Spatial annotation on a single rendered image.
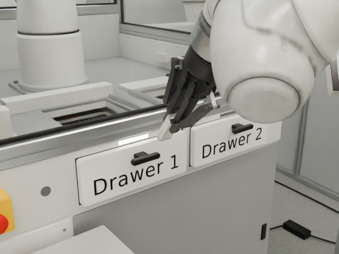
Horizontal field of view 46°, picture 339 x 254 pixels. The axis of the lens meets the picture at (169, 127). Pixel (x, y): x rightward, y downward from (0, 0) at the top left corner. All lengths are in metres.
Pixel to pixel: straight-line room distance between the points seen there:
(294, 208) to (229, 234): 1.27
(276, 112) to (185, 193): 0.70
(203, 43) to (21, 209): 0.49
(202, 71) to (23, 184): 0.42
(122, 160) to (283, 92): 0.56
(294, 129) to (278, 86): 2.40
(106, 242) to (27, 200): 0.18
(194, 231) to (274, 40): 0.85
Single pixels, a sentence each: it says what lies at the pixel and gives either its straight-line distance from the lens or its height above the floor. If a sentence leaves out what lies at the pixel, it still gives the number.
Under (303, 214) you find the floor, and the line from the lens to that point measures 2.51.
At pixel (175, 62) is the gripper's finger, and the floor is 1.14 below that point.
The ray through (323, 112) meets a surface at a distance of 2.63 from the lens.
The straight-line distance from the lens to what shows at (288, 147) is 2.87.
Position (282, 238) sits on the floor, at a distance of 2.27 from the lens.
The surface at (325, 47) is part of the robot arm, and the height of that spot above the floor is 1.22.
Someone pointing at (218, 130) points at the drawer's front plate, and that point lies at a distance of 1.07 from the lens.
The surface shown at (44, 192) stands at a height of 0.87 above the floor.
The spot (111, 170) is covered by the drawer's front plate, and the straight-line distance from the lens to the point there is 0.90.
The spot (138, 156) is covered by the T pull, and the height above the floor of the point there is 0.91.
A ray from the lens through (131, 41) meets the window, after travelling 0.89.
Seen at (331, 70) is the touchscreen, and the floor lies 1.01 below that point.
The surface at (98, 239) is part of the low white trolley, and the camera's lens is 0.90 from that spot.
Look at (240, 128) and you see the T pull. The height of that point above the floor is 0.91.
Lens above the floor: 1.28
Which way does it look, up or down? 20 degrees down
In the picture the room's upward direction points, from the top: straight up
